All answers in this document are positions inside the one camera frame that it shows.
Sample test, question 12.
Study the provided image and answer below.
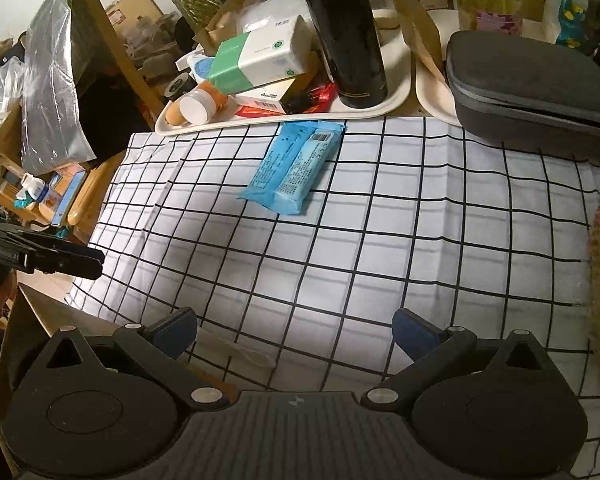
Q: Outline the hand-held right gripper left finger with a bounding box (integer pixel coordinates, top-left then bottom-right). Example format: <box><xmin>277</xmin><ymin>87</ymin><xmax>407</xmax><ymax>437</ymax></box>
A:
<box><xmin>42</xmin><ymin>306</ymin><xmax>233</xmax><ymax>411</ymax></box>

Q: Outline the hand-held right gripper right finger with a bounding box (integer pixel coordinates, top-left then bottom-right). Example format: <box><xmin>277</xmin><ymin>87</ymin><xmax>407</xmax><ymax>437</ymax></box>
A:
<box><xmin>361</xmin><ymin>307</ymin><xmax>558</xmax><ymax>409</ymax></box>

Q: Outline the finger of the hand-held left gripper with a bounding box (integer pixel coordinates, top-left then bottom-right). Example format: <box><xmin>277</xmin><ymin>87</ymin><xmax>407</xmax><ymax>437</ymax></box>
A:
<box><xmin>21</xmin><ymin>233</ymin><xmax>106</xmax><ymax>280</ymax></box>

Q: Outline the blue picture box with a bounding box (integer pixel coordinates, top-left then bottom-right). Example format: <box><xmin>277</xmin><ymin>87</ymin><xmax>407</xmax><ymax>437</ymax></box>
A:
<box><xmin>39</xmin><ymin>170</ymin><xmax>89</xmax><ymax>227</ymax></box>

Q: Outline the white black checked tablecloth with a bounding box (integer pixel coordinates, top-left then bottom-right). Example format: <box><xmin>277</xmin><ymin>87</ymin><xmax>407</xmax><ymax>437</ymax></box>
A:
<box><xmin>65</xmin><ymin>116</ymin><xmax>600</xmax><ymax>480</ymax></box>

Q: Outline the silver plastic bag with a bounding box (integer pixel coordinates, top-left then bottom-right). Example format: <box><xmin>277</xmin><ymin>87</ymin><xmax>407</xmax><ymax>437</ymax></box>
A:
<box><xmin>21</xmin><ymin>0</ymin><xmax>98</xmax><ymax>177</ymax></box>

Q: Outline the orange bottle with white cap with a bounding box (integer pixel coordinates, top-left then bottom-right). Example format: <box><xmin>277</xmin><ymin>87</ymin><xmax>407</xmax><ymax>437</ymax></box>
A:
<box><xmin>164</xmin><ymin>82</ymin><xmax>229</xmax><ymax>126</ymax></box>

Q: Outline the blue wet wipes packet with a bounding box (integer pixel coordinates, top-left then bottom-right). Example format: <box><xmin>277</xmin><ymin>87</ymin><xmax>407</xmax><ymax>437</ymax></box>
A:
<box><xmin>237</xmin><ymin>120</ymin><xmax>349</xmax><ymax>216</ymax></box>

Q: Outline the black tape roll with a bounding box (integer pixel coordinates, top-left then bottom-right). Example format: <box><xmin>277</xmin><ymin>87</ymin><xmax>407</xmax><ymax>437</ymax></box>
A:
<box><xmin>163</xmin><ymin>72</ymin><xmax>197</xmax><ymax>102</ymax></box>

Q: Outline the small white tray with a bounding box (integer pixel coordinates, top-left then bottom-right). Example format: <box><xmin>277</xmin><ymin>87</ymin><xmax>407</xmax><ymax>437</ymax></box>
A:
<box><xmin>415</xmin><ymin>9</ymin><xmax>462</xmax><ymax>124</ymax></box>

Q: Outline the long white tray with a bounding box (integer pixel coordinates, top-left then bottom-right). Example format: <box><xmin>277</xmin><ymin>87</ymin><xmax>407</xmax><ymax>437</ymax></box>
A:
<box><xmin>154</xmin><ymin>9</ymin><xmax>412</xmax><ymax>136</ymax></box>

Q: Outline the white box with barcode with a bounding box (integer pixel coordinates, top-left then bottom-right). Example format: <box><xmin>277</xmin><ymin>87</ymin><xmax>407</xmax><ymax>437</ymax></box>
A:
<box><xmin>228</xmin><ymin>72</ymin><xmax>312</xmax><ymax>114</ymax></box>

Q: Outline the red packet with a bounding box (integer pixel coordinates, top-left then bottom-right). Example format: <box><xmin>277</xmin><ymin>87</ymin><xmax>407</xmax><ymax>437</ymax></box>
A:
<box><xmin>237</xmin><ymin>82</ymin><xmax>338</xmax><ymax>116</ymax></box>

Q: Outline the grey hard case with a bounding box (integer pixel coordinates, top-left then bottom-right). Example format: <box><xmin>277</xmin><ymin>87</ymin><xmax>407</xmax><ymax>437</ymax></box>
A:
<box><xmin>444</xmin><ymin>30</ymin><xmax>600</xmax><ymax>162</ymax></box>

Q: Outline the green white tissue pack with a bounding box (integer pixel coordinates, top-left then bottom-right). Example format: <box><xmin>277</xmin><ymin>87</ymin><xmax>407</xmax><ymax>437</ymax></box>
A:
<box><xmin>207</xmin><ymin>14</ymin><xmax>314</xmax><ymax>96</ymax></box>

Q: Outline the black thermos bottle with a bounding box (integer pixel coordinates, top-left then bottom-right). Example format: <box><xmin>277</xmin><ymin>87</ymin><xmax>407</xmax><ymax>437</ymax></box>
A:
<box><xmin>289</xmin><ymin>0</ymin><xmax>387</xmax><ymax>110</ymax></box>

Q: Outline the brown paper bag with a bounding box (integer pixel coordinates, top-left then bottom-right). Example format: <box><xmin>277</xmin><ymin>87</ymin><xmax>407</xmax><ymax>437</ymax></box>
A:
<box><xmin>359</xmin><ymin>0</ymin><xmax>447</xmax><ymax>82</ymax></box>

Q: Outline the white plastic bag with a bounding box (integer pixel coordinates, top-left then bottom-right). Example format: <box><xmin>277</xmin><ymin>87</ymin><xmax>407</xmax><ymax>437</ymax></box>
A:
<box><xmin>235</xmin><ymin>0</ymin><xmax>312</xmax><ymax>36</ymax></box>

